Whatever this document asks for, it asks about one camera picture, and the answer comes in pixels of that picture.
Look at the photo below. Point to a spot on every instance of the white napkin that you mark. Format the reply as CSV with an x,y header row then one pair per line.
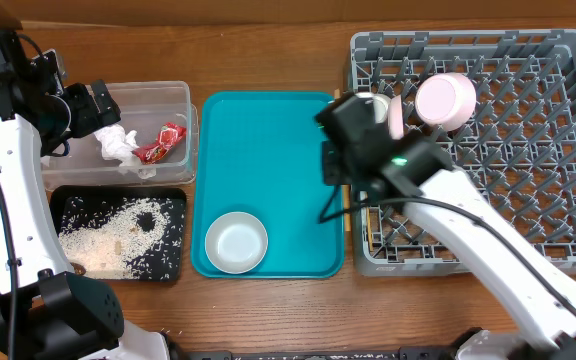
x,y
117,144

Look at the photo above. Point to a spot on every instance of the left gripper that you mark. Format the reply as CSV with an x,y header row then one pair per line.
x,y
92,118

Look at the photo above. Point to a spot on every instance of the grey dishwasher rack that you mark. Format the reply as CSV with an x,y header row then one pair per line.
x,y
519,147

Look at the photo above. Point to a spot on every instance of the black plastic tray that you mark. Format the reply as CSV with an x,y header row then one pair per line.
x,y
55,205

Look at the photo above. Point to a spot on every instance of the small pink bowl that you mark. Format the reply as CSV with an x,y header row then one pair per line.
x,y
447,100

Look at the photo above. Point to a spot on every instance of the grey bowl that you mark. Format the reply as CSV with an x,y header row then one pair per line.
x,y
236,243

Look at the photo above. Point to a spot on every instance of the large white plate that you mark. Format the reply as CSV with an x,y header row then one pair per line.
x,y
395,118

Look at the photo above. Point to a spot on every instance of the teal serving tray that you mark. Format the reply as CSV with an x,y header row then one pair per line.
x,y
261,153

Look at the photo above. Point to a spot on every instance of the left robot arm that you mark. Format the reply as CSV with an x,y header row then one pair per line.
x,y
47,310

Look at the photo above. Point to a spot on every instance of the cream ceramic cup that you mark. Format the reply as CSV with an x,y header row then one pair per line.
x,y
380,104

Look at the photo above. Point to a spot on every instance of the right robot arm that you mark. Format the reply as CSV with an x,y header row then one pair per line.
x,y
418,178

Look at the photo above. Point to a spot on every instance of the rice and food scraps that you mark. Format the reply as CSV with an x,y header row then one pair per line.
x,y
118,235

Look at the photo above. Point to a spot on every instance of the red foil snack wrapper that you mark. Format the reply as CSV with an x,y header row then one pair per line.
x,y
167,138

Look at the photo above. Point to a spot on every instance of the clear plastic storage bin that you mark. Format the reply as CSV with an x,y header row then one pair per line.
x,y
145,108

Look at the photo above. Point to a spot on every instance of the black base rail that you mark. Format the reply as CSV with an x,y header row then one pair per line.
x,y
435,352

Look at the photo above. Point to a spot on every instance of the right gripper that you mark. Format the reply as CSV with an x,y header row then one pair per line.
x,y
332,163

